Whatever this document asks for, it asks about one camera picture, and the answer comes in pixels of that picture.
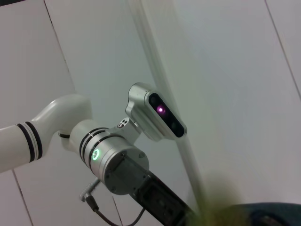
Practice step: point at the dark teal insulated lunch bag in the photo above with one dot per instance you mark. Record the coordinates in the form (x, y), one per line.
(270, 215)

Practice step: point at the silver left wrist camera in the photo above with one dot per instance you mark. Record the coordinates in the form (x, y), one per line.
(141, 106)

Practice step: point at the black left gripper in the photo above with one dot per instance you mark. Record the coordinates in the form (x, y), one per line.
(160, 200)

